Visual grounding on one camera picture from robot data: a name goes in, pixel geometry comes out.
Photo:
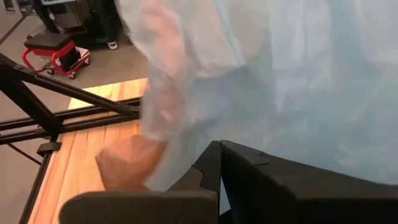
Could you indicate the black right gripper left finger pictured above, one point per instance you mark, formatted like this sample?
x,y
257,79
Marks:
x,y
155,208

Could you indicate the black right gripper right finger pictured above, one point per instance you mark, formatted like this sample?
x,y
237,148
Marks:
x,y
295,199

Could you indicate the small blue bag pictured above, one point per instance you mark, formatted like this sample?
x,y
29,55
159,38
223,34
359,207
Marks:
x,y
280,77

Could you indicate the red black rolling stool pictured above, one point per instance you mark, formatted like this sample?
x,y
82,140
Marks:
x,y
53,46

